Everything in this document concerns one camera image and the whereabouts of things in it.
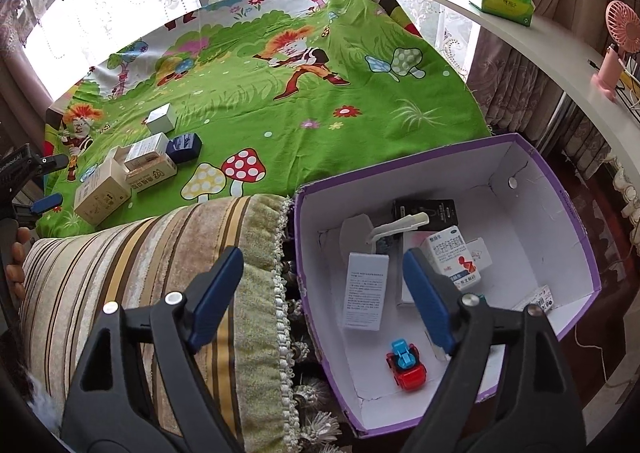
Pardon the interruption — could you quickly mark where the white box with text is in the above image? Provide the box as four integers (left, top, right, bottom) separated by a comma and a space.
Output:
341, 253, 390, 331

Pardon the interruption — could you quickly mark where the green cartoon printed cloth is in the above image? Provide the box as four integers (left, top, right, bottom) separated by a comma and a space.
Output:
42, 0, 493, 236

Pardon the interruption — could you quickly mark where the striped brown towel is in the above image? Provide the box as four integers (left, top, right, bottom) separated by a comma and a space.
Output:
20, 193, 346, 453

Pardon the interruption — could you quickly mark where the white cream box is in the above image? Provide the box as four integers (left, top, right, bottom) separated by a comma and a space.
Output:
124, 133, 168, 171

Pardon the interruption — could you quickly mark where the black box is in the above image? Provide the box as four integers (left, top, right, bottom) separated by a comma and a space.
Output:
392, 199, 457, 234

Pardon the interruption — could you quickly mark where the navy blue box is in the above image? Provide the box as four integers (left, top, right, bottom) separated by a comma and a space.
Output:
166, 133, 203, 164

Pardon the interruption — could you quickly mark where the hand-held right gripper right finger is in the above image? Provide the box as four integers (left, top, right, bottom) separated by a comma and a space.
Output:
400, 248, 587, 453

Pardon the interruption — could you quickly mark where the white cable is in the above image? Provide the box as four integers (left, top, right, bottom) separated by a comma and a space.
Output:
574, 320, 640, 386

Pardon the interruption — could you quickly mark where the red blue toy car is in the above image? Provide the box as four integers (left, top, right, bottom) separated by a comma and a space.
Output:
385, 340, 427, 391

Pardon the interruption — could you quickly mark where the person's left hand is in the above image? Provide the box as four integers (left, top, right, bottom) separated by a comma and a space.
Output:
6, 227, 32, 304

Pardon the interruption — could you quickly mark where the purple cardboard box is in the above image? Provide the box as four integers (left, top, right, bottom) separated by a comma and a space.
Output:
293, 133, 601, 439

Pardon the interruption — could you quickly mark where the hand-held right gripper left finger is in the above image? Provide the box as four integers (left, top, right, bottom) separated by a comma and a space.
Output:
60, 247, 246, 453

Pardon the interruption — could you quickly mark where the green tissue pack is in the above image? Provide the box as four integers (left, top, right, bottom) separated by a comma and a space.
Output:
469, 0, 536, 28

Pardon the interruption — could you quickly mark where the white curved shelf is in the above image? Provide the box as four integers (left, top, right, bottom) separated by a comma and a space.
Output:
424, 0, 640, 194

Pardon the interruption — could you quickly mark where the small labelled white box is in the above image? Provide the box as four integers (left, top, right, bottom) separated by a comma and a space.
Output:
515, 285, 556, 315

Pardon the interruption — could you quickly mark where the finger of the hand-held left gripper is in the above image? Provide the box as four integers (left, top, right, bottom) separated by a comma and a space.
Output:
12, 192, 64, 221
30, 153, 70, 179

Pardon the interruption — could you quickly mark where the long cream box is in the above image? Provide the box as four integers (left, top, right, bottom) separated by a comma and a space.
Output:
74, 146, 132, 226

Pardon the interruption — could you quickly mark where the pink desk fan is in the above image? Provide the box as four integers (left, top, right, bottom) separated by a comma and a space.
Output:
591, 0, 640, 101

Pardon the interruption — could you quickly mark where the white blue medicine box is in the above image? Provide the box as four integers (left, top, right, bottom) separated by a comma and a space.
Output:
420, 226, 482, 290

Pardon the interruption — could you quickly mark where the cream box with symbols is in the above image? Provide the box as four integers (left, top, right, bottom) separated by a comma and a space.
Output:
125, 153, 178, 194

